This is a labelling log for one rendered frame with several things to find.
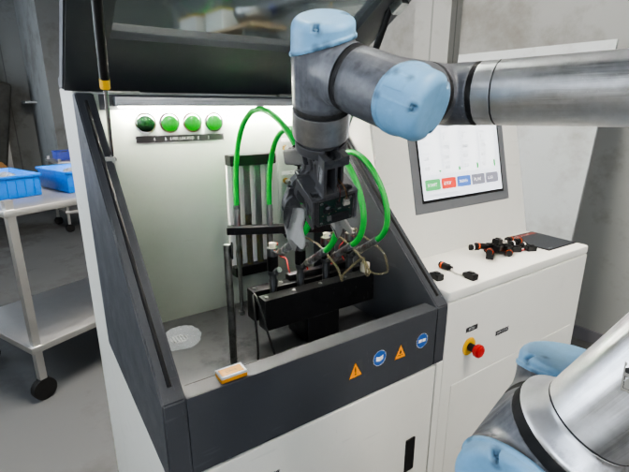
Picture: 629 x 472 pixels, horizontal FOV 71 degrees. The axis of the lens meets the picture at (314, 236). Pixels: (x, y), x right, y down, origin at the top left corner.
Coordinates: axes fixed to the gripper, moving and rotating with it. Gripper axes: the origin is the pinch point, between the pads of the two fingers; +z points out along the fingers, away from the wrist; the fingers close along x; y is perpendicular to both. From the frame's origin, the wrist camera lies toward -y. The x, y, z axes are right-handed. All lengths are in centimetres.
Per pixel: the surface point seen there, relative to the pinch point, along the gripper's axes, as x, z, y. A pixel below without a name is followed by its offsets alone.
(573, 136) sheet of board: 195, 74, -90
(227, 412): -21.5, 26.1, 10.9
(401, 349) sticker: 19.5, 38.3, 6.1
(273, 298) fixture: -4.1, 31.7, -14.8
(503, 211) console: 87, 49, -33
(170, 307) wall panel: -28, 50, -37
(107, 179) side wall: -31.5, 2.6, -35.1
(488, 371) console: 51, 64, 9
